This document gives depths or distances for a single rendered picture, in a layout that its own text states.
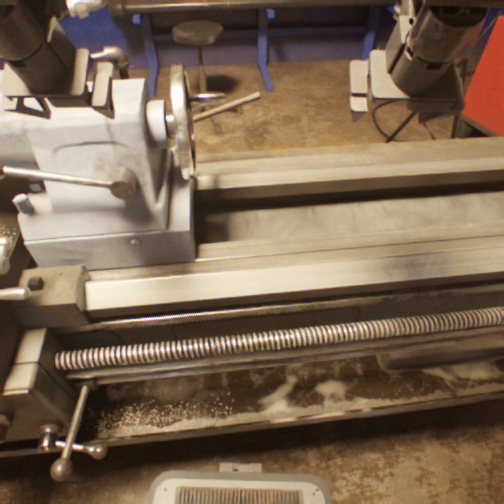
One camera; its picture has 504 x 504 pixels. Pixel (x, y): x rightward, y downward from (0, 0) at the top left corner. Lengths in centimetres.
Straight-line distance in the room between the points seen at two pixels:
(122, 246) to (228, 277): 23
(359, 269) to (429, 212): 45
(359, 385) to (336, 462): 42
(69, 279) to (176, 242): 23
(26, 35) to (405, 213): 101
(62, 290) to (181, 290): 24
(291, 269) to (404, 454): 98
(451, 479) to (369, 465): 28
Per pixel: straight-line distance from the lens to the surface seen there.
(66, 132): 76
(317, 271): 82
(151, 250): 83
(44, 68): 52
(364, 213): 116
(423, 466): 163
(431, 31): 45
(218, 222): 109
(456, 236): 102
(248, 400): 114
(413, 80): 49
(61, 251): 87
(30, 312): 86
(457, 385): 131
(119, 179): 72
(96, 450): 100
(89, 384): 100
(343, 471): 154
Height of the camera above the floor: 148
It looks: 49 degrees down
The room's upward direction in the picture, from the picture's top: straight up
